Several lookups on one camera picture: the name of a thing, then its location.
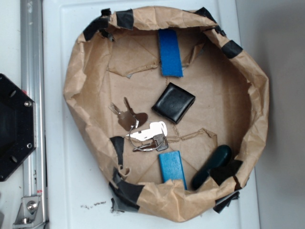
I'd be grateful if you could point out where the blue sponge strip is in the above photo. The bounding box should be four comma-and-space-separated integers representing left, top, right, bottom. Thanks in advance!
158, 29, 183, 77

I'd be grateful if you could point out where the silver key dark head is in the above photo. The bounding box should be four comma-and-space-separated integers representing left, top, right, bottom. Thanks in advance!
124, 97, 148, 128

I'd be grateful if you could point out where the white key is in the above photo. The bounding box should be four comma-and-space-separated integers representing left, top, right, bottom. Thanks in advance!
126, 121, 168, 141

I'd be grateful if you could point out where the black leather wallet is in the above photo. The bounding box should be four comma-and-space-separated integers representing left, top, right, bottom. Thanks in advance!
152, 83, 195, 124

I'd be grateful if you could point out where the silver key left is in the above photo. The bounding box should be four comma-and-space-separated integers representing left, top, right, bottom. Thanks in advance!
109, 103, 138, 132

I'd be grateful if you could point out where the small brown key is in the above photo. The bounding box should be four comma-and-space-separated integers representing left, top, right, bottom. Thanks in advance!
132, 134, 169, 152

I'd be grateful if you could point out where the blue wooden block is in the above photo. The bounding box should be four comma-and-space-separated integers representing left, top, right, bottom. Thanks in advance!
158, 151, 187, 190

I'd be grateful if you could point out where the dark green oblong case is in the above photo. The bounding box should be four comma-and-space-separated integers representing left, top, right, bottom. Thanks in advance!
191, 145, 232, 190

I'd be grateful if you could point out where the wire key ring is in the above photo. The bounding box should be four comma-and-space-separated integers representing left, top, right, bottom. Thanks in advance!
129, 119, 169, 153

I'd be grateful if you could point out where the aluminium extrusion rail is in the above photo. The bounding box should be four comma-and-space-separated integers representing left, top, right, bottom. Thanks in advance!
20, 0, 48, 198

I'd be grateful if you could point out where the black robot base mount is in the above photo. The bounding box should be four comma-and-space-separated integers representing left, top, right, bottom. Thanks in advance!
0, 74, 36, 182

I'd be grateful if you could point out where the metal corner bracket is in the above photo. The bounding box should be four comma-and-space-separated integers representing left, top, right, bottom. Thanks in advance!
12, 196, 46, 229

